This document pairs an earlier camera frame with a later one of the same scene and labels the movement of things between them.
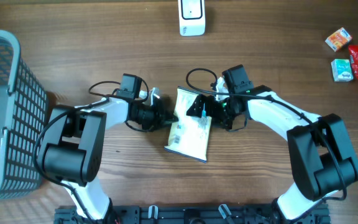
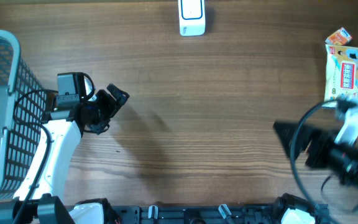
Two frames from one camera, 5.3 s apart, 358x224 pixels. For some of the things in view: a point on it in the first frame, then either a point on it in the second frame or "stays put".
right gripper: x=211 y=101 to x=316 y=152
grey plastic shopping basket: x=13 y=104 stays put
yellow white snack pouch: x=189 y=135 to x=344 y=71
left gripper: x=160 y=117 to x=112 y=106
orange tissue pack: x=339 y=40 stays put
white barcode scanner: x=192 y=17 stays put
